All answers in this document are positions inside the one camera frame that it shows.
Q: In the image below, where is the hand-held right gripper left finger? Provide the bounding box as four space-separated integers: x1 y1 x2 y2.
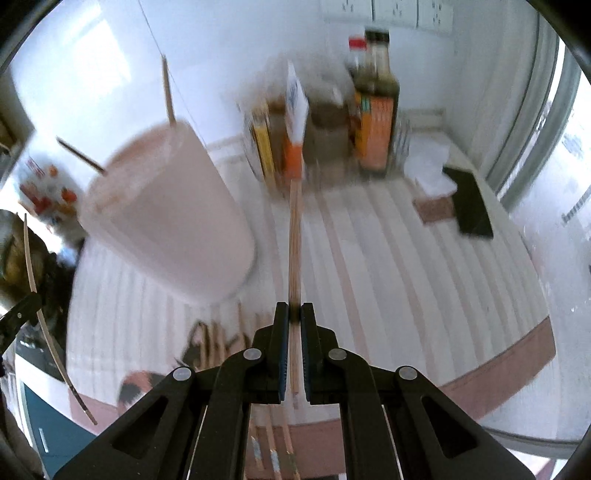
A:
54 302 290 480

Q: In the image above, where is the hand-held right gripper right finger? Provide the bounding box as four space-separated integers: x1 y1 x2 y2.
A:
300 302 548 480

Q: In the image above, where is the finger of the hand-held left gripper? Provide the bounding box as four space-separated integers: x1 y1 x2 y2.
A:
0 292 44 352

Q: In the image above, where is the wooden chopstick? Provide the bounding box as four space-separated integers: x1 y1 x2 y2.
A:
281 424 302 480
21 213 99 426
287 178 305 411
56 137 107 176
160 54 177 125
264 408 279 480
236 304 248 354

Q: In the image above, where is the pink plastic utensil cup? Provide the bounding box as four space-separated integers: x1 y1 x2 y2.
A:
78 119 257 307

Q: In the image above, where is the striped table mat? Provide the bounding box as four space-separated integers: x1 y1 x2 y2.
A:
65 108 557 441

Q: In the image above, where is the white packet red print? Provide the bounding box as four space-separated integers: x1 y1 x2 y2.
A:
17 156 80 224

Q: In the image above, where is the brown small box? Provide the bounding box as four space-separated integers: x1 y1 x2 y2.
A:
412 194 458 225

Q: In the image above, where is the yellow label bottle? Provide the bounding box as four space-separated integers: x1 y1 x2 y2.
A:
246 102 279 186

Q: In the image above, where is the black flat slab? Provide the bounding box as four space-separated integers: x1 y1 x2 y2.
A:
442 166 496 239

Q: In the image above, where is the white cloth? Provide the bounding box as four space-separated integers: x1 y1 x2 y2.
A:
405 133 459 198

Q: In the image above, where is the brown glass jar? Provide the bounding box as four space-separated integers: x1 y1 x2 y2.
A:
304 85 351 178

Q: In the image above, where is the white and orange packet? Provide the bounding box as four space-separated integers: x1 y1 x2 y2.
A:
281 59 311 182

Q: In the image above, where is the dark sauce bottle orange label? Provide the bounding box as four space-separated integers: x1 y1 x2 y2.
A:
353 28 400 178

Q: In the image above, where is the red cap sauce bottle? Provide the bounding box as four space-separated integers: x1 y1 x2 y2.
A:
346 37 369 139

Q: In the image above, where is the wire condiment rack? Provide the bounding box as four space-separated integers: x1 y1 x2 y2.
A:
238 104 414 188

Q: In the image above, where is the window frame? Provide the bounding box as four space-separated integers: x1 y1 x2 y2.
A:
484 11 583 210

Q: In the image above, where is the white wall socket panel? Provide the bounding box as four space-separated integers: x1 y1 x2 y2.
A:
320 0 456 34

